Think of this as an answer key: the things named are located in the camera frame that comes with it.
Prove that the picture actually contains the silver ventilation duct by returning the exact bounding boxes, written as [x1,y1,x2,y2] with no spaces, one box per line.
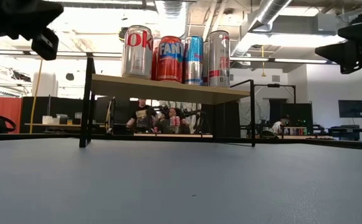
[230,0,293,57]

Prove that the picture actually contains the orange-red partition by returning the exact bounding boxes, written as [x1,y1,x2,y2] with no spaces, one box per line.
[0,96,23,134]

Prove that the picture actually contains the ceiling light bar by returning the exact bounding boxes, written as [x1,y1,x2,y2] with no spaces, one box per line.
[230,56,362,67]

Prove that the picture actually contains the wooden workbench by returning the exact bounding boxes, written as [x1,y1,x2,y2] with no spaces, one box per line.
[24,122,107,129]

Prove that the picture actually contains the yellow cable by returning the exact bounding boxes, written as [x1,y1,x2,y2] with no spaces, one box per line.
[29,58,44,134]

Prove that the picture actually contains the blue-grey table mat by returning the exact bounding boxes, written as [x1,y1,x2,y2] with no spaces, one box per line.
[0,138,362,224]

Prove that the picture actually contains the silver Diet Coke can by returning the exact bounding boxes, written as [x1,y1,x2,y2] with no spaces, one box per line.
[121,25,155,80]

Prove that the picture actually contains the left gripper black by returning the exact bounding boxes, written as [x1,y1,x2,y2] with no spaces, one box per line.
[0,0,65,62]

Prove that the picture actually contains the large black screen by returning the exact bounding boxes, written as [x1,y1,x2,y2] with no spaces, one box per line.
[280,103,314,135]

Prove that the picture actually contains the black monitor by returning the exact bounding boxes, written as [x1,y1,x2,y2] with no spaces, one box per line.
[338,100,362,118]

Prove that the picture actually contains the blue silver Red Bull can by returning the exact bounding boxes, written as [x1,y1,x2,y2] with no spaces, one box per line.
[183,35,204,86]

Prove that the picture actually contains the wooden shelf black metal legs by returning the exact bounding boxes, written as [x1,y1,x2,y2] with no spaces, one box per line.
[79,57,257,149]

